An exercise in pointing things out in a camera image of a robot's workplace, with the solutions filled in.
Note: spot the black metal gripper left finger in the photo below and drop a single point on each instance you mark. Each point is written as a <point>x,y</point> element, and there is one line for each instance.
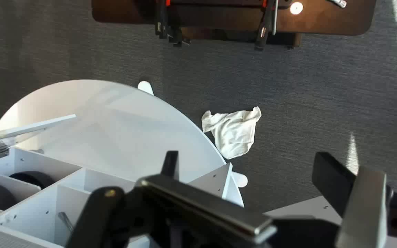
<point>198,206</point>

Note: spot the black metal gripper right finger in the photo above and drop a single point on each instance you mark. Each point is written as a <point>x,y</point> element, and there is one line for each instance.
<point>364,210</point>

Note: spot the crumpled white cloth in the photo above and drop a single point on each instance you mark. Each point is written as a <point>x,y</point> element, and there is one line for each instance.
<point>233,131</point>

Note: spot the white round table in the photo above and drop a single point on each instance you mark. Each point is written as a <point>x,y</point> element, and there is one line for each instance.
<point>130,128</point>

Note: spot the white toy kitchen cabinet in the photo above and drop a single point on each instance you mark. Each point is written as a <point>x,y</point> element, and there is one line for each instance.
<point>37,210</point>

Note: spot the black clamp stand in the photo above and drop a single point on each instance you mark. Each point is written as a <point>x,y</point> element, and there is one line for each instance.
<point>171,24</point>
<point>265,27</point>

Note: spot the brown wooden table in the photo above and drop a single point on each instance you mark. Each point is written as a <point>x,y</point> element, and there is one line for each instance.
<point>226,18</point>

